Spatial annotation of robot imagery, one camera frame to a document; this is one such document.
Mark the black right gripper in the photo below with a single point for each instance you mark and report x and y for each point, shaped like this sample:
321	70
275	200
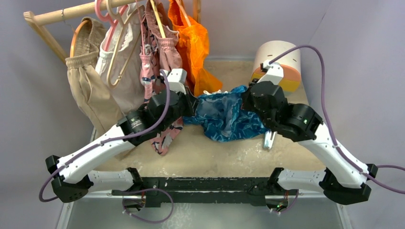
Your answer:
247	97

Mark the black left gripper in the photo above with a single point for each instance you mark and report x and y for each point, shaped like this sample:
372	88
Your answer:
191	102

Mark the blue leaf-print shorts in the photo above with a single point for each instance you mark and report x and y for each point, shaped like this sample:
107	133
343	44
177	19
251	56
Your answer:
222	118

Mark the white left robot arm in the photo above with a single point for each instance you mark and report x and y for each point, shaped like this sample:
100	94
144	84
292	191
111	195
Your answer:
74	175

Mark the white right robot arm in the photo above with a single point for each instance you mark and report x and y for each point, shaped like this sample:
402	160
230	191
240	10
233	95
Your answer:
344	178

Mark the orange shorts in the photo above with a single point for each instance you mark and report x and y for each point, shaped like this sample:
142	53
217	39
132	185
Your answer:
193	47

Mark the yellow hanger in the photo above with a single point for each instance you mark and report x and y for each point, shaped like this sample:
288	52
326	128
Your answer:
156	13

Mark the white shorts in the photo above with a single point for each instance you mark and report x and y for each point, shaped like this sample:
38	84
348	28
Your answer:
129	94

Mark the dusty pink shorts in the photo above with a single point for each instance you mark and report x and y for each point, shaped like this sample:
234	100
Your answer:
159	53

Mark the thin pink hanger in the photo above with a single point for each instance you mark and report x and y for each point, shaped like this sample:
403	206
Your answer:
141	27

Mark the beige shorts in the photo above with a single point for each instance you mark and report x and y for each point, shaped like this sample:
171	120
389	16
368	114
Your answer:
90	93

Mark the orange hanger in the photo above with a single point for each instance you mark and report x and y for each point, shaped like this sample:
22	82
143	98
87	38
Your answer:
75	36

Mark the light blue stapler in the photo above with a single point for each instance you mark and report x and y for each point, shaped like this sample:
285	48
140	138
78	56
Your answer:
269	139

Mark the round pastel drawer box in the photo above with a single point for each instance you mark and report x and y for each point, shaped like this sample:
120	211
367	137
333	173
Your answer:
290	63

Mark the wooden clothes rack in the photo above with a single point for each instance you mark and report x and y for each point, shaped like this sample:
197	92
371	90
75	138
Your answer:
38	22

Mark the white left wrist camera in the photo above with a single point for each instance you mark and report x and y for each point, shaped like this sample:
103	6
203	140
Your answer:
176	80

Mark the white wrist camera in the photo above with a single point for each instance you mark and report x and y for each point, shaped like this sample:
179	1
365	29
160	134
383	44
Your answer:
176	80
273	72

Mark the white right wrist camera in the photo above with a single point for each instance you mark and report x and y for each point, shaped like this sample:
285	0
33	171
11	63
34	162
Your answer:
273	72

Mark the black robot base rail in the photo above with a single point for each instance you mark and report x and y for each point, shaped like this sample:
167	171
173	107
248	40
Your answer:
256	191

